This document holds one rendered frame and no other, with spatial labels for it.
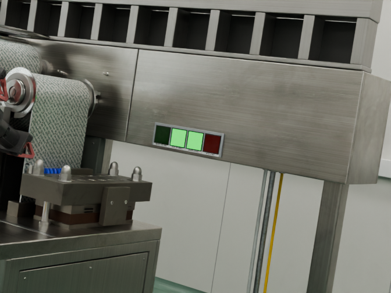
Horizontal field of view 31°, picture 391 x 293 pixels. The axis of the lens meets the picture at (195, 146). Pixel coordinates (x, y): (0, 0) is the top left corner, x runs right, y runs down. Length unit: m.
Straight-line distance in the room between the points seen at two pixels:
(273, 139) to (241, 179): 2.72
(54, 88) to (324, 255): 0.93
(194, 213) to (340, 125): 3.07
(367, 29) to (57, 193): 0.92
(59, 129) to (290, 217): 2.61
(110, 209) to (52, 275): 0.29
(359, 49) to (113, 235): 0.85
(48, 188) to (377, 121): 0.93
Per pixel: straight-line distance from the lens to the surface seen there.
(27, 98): 2.06
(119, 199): 2.07
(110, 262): 2.05
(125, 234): 2.06
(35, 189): 1.98
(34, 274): 1.83
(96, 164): 2.33
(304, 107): 1.93
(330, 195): 2.06
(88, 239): 1.94
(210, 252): 4.82
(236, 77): 2.03
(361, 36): 1.90
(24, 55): 2.36
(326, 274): 2.09
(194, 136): 2.08
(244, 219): 4.67
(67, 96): 2.16
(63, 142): 2.17
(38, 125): 2.09
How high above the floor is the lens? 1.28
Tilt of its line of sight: 3 degrees down
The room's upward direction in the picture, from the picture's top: 8 degrees clockwise
